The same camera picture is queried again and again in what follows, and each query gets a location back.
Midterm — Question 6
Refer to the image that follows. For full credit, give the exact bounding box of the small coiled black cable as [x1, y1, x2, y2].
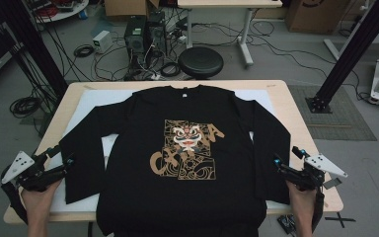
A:
[73, 43, 96, 59]

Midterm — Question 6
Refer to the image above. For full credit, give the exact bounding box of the left hand-held gripper black cable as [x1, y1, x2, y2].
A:
[0, 164, 30, 225]

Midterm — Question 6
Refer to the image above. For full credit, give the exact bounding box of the open cardboard box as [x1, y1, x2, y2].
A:
[104, 0, 161, 18]

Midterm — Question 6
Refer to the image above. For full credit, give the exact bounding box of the black long-sleeve printed shirt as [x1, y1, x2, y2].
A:
[58, 83, 292, 237]

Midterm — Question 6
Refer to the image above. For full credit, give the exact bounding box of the right hand-held gripper black cable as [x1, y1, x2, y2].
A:
[311, 190, 326, 232]

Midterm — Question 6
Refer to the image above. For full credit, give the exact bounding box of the white desk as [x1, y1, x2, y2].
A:
[177, 0, 283, 68]

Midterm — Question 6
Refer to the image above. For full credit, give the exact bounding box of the round white table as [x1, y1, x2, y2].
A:
[29, 0, 90, 24]

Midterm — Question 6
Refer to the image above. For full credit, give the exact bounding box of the large coiled black cable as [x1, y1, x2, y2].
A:
[9, 96, 42, 119]

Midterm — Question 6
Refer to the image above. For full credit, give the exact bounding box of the black computer tower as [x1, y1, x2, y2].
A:
[123, 15, 148, 55]
[146, 11, 168, 57]

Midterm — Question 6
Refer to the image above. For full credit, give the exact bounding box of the black metal stand with base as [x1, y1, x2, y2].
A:
[305, 0, 379, 115]

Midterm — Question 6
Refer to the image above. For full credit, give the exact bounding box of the small black device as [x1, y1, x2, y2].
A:
[276, 213, 297, 235]

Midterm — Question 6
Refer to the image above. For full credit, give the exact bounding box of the white foam mat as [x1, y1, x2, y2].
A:
[48, 88, 292, 213]

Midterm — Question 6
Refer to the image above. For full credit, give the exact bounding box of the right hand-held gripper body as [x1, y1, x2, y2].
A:
[284, 152, 348, 193]

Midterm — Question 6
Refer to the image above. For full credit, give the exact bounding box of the large closed cardboard box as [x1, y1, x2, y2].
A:
[285, 0, 351, 35]

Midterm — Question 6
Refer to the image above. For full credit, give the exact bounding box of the person's left hand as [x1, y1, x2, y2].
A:
[20, 179, 63, 216]

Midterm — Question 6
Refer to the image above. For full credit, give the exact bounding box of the black tape piece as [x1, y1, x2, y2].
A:
[322, 177, 343, 191]

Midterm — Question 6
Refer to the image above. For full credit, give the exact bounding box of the black round stool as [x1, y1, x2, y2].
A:
[178, 45, 225, 80]

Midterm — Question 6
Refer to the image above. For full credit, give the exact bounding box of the person's right hand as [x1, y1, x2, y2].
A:
[285, 180, 319, 215]

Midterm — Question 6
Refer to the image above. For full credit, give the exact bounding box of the grey floor mat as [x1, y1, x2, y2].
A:
[287, 84, 378, 142]

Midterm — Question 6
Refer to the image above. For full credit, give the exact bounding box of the hand-held gripper black cable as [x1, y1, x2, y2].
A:
[0, 164, 30, 225]
[311, 190, 326, 232]

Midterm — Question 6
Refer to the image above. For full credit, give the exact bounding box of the white metal frame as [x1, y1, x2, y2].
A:
[323, 26, 379, 61]

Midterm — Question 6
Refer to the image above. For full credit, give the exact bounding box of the coiled black cable by stool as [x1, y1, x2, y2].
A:
[159, 61, 182, 78]

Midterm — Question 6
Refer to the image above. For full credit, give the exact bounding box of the small white equipment box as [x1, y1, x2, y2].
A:
[92, 30, 114, 54]

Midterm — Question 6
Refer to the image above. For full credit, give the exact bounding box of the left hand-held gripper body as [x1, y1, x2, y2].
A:
[0, 150, 68, 193]

